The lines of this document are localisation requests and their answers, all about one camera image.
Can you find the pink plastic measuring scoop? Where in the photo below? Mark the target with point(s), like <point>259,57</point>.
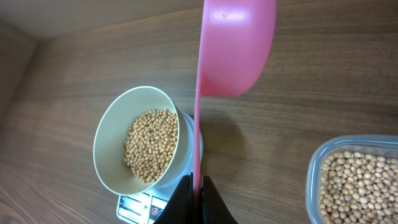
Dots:
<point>235,42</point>

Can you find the white digital kitchen scale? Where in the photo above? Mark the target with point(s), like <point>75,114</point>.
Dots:
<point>147,207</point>

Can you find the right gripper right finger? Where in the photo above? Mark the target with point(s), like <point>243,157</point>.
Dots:
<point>213,208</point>

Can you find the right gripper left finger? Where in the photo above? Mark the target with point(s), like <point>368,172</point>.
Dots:
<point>179,209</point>

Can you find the clear plastic container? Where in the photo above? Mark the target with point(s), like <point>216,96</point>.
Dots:
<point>374,144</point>

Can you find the soybeans in container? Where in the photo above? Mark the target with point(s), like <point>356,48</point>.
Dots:
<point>358,188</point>

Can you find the soybeans in bowl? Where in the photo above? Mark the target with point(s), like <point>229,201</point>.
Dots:
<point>150,144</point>

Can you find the white bowl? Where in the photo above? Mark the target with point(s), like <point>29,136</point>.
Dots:
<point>112,133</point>

